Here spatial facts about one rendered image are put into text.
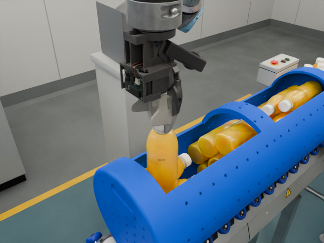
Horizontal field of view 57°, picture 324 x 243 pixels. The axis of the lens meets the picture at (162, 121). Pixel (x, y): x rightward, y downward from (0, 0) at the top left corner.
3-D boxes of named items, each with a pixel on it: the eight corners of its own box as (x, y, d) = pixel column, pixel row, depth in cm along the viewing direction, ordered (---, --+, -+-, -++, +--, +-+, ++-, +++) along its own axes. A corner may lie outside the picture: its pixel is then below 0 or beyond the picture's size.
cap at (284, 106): (290, 112, 101) (288, 114, 100) (280, 108, 104) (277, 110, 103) (292, 101, 99) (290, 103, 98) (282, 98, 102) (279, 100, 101)
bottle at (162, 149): (149, 177, 76) (146, 115, 65) (177, 178, 75) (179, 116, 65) (146, 198, 70) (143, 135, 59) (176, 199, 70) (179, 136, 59)
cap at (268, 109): (270, 102, 106) (267, 103, 105) (276, 111, 106) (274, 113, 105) (263, 106, 110) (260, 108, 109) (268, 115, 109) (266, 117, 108)
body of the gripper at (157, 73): (120, 90, 56) (115, 26, 49) (155, 78, 60) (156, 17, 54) (145, 107, 51) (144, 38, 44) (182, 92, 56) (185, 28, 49)
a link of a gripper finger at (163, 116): (147, 141, 58) (141, 98, 54) (170, 130, 61) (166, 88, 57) (157, 147, 56) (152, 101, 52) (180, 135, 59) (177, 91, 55)
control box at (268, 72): (255, 81, 152) (259, 62, 146) (277, 70, 163) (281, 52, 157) (273, 88, 146) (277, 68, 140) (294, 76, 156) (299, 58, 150)
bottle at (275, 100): (298, 81, 115) (271, 96, 105) (308, 96, 114) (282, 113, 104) (284, 89, 121) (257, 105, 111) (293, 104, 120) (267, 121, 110)
